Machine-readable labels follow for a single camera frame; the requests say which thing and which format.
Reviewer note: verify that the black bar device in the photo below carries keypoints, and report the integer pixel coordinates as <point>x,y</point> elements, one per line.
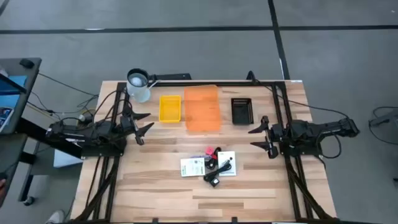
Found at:
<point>174,76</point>

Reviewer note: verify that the yellow plastic bin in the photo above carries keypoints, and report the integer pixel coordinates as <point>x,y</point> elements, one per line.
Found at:
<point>169,109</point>

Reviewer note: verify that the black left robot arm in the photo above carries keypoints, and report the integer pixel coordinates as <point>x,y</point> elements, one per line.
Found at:
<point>77,133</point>

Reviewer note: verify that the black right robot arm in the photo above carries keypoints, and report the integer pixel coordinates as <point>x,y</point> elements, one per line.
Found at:
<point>311,129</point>

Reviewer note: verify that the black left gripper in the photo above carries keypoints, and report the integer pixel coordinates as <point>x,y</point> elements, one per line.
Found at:
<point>127,124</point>

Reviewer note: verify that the black desk caster wheel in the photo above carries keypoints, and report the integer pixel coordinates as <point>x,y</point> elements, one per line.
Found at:
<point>29,201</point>

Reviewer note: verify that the blue-screen monitor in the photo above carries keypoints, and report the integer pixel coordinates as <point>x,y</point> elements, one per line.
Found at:
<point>12,99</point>

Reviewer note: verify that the white green Acer box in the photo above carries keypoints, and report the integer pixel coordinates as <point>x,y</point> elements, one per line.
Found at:
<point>191,166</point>

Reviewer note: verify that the black slotted plastic bin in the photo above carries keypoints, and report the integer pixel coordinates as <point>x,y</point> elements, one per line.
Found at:
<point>242,112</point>

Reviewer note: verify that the person's hand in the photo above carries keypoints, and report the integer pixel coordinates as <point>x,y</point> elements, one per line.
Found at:
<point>2,188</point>

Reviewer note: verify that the orange translucent plastic bin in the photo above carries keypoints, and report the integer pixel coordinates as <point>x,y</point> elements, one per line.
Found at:
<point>202,109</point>

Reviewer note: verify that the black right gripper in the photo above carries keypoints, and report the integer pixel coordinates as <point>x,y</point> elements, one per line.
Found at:
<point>274,133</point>

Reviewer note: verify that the black aluminium table frame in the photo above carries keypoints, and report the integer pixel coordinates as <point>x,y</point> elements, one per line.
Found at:
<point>217,83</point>

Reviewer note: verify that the grey floor stand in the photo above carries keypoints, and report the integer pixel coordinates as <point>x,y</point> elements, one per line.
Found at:
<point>387,119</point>

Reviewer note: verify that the person's shoe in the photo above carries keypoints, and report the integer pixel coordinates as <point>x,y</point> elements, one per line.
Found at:
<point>57,217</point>

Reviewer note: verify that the grey side desk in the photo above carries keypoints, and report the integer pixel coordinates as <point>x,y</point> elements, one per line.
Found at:
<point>32,81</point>

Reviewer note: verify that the black computer mouse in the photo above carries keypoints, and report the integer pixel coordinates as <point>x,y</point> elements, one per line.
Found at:
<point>27,63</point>

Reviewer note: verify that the black power adapter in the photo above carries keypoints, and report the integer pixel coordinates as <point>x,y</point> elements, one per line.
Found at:
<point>214,182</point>

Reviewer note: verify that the small pink box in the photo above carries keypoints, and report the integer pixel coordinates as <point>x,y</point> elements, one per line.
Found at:
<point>209,151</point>

